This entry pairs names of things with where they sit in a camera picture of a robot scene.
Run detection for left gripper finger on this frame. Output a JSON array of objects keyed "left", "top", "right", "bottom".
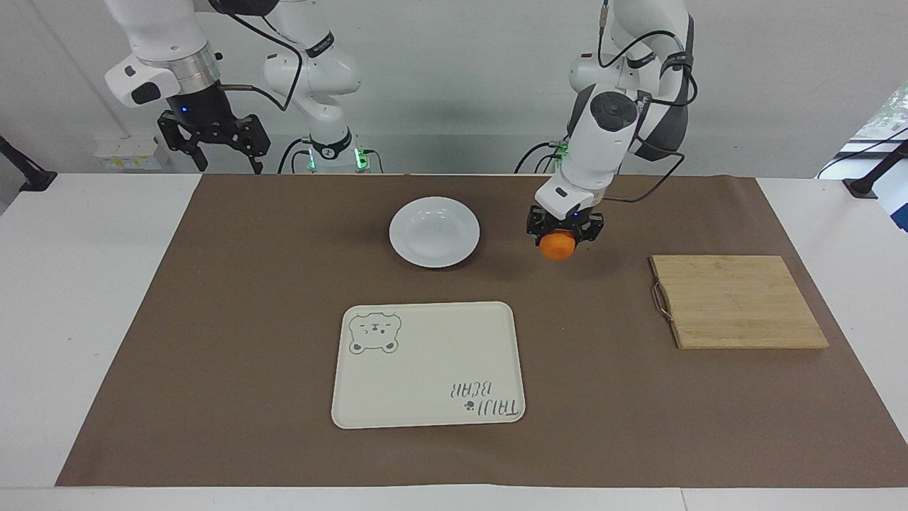
[
  {"left": 575, "top": 213, "right": 606, "bottom": 245},
  {"left": 526, "top": 210, "right": 553, "bottom": 246}
]

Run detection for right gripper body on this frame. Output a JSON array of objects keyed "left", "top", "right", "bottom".
[{"left": 166, "top": 80, "right": 239, "bottom": 140}]

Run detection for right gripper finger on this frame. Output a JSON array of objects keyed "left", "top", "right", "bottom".
[
  {"left": 213, "top": 114, "right": 272, "bottom": 175},
  {"left": 157, "top": 111, "right": 209, "bottom": 173}
]

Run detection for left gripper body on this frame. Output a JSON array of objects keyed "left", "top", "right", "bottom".
[{"left": 531, "top": 204, "right": 604, "bottom": 232}]

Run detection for orange fruit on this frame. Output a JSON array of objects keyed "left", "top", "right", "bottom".
[{"left": 541, "top": 229, "right": 577, "bottom": 261}]

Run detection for white round plate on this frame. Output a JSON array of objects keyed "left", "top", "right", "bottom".
[{"left": 389, "top": 197, "right": 481, "bottom": 269}]

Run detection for black stand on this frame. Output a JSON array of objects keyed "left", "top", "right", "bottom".
[
  {"left": 842, "top": 139, "right": 908, "bottom": 199},
  {"left": 0, "top": 134, "right": 58, "bottom": 193}
]

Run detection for wooden cutting board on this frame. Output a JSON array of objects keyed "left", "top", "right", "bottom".
[{"left": 648, "top": 255, "right": 830, "bottom": 351}]

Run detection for cream tray with bear print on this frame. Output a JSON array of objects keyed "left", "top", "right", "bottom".
[{"left": 331, "top": 301, "right": 526, "bottom": 431}]

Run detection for black cable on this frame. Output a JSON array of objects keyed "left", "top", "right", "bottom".
[
  {"left": 210, "top": 0, "right": 307, "bottom": 112},
  {"left": 597, "top": 0, "right": 700, "bottom": 205},
  {"left": 514, "top": 141, "right": 570, "bottom": 175},
  {"left": 276, "top": 137, "right": 314, "bottom": 175},
  {"left": 816, "top": 126, "right": 908, "bottom": 180}
]

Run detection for white wall socket box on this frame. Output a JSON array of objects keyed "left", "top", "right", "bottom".
[{"left": 94, "top": 138, "right": 172, "bottom": 172}]

